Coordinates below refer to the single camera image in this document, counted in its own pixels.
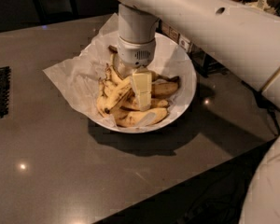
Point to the left yellow banana bunch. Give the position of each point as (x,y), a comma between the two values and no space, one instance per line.
(108,96)

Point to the black wire snack rack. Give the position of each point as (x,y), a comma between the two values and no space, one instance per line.
(203,63)

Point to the yellow banana middle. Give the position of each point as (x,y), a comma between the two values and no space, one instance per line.
(132,104)

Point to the yellow banana with sticker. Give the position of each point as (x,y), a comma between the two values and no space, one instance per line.
(152,116)

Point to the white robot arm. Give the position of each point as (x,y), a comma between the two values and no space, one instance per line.
(247,42)

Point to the dark chair background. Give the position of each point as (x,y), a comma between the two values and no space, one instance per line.
(51,11)

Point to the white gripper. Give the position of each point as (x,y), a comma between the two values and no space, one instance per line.
(134,52)

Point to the white bowl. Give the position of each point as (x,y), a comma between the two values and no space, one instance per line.
(170,60)

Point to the black mesh mat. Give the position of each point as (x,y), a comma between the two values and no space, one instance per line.
(4,90)

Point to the spotted yellow banana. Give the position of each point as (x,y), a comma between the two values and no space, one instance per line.
(126,91)

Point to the white paper liner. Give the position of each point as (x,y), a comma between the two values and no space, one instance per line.
(71,76)

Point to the yellow banana right upper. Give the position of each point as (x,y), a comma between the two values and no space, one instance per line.
(164,89)

